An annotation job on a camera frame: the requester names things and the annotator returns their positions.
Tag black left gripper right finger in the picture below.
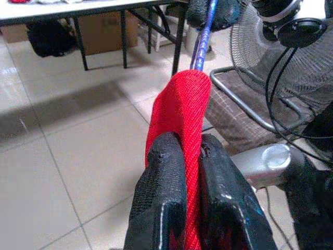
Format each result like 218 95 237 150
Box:
199 133 278 250

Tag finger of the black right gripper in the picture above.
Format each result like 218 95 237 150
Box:
211 0 243 32
186 0 213 29

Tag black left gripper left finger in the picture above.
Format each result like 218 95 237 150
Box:
124 131 188 250

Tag blue plastic clothes hanger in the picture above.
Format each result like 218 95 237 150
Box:
189 0 219 72

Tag plain red shirt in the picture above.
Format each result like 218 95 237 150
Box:
144 69 212 250

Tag black fan grille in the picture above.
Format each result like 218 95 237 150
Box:
229 2 333 117

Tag black mesh chair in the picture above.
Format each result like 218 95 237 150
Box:
207 66 314 155

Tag brown cardboard box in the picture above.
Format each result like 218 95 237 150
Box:
77 11 139 57

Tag large white table black legs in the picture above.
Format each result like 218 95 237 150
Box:
0 0 188 77

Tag black bag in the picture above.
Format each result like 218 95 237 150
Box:
25 20 76 58

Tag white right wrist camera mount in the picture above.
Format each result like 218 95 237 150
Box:
257 0 305 26

